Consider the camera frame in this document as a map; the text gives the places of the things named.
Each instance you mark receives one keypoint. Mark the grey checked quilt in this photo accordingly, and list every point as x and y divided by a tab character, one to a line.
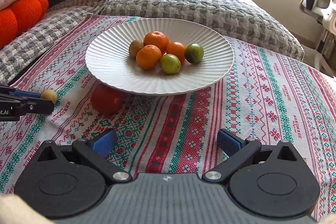
31	37

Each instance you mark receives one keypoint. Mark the green fruit with dark patch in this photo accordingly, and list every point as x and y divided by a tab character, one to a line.
194	53

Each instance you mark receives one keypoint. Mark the orange knitted cushion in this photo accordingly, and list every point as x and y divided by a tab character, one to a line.
15	19

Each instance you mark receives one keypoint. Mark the red tomato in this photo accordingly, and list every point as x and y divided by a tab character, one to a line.
105	103

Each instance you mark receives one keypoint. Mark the grey quilted cushion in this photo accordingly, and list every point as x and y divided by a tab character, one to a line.
197	3

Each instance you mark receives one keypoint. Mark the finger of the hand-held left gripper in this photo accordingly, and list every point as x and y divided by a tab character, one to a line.
21	93
39	106

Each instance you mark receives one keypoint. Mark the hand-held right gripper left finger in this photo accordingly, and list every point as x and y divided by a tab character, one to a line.
105	141

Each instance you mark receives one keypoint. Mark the brown kiwi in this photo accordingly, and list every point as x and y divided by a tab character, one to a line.
50	95
136	48

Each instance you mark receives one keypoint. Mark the beige clothing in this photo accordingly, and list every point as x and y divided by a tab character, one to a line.
15	211

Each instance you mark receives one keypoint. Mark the white ribbed plate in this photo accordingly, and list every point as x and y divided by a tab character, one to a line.
110	61

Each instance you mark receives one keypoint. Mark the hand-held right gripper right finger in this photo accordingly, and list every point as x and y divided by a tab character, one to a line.
228	141

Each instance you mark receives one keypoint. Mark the medium orange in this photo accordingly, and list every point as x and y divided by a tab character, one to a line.
148	56

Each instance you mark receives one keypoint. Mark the large orange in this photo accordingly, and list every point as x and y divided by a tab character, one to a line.
157	40

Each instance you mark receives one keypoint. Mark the green lime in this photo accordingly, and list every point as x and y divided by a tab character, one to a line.
170	64

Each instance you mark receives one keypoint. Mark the small smooth orange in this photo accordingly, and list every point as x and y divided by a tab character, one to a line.
176	49

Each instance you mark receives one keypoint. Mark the red green patterned tablecloth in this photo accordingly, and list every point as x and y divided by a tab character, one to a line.
183	114

